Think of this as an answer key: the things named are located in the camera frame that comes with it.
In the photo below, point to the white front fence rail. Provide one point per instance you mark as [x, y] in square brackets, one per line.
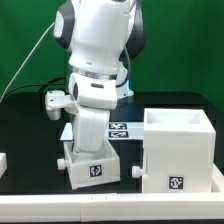
[111, 207]

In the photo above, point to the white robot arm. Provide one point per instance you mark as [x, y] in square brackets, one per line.
[102, 36]

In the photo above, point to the white front drawer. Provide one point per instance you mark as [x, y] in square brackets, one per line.
[137, 172]

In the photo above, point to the white right fence rail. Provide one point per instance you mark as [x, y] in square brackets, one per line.
[217, 180]

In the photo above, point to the white marker base plate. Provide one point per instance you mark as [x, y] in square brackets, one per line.
[115, 131]

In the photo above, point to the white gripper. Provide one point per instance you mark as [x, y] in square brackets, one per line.
[89, 127]

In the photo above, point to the white drawer cabinet box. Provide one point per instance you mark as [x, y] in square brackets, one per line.
[178, 151]

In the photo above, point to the white fence rail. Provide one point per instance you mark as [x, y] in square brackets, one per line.
[111, 207]
[217, 180]

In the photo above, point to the white left fence block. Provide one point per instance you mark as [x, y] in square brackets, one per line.
[3, 163]

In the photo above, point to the white drawer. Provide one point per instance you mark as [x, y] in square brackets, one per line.
[89, 169]
[137, 172]

